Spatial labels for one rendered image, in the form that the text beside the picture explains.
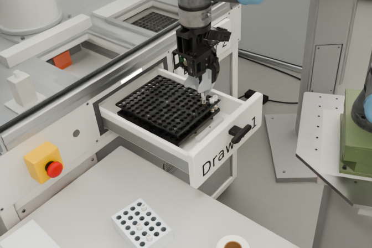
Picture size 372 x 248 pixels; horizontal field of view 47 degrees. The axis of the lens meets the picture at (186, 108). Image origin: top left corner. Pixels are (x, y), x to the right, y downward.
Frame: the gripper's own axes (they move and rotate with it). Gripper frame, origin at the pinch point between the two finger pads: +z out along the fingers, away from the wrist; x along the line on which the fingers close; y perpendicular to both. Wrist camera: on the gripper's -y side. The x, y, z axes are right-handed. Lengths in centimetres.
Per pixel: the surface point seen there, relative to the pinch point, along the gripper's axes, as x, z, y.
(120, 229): 4.5, 14.7, 37.8
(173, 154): 4.6, 6.4, 18.6
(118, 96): -22.7, 5.1, 10.9
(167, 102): -8.0, 3.9, 6.2
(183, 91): -7.9, 3.9, -0.4
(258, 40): -77, 79, -155
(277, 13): -65, 56, -156
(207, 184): -23, 74, -26
